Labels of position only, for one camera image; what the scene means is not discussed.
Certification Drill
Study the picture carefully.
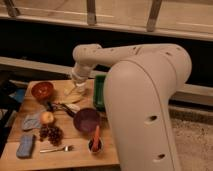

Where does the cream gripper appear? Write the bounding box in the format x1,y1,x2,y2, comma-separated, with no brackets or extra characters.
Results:
65,83,86,96

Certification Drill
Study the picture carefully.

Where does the yellow red apple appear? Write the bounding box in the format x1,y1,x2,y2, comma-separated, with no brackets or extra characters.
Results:
40,111,55,124

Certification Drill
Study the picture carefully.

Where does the yellow banana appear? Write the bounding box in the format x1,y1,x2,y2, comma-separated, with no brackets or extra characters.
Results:
59,95,83,104

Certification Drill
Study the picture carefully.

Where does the purple bowl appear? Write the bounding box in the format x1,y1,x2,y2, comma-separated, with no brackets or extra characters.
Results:
73,108,101,133

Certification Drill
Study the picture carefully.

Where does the black handled utensil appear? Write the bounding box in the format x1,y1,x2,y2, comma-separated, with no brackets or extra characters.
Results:
46,102,76,117

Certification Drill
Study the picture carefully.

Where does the blue sponge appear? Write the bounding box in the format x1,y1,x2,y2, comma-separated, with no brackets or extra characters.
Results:
16,134,35,159

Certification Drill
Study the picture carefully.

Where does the orange carrot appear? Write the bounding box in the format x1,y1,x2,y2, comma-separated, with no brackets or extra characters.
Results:
92,125,100,152

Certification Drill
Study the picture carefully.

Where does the dark cup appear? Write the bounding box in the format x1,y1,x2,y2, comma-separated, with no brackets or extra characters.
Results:
88,139,103,155

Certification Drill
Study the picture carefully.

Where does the green plastic tray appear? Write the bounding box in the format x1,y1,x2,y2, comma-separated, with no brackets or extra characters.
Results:
93,75,105,112

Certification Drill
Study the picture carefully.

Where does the red grapes bunch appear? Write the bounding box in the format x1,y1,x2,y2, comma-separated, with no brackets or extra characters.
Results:
39,125,63,146

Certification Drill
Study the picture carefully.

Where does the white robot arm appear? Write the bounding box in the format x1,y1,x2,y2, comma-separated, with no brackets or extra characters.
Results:
71,44,192,171

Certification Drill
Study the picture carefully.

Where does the grey cloth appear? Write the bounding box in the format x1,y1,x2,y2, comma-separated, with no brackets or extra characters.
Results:
21,113,41,131

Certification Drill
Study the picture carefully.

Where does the black chair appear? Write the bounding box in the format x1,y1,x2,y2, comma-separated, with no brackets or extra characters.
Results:
0,70,21,157

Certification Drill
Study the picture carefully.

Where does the blue object at table edge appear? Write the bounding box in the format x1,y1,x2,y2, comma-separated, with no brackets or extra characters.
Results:
10,88,26,103

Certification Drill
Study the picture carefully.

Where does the red bowl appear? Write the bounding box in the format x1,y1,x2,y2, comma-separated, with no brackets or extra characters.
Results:
31,82,54,101

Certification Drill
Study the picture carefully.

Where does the metal spoon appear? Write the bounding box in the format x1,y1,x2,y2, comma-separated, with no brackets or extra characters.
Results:
40,145,74,153

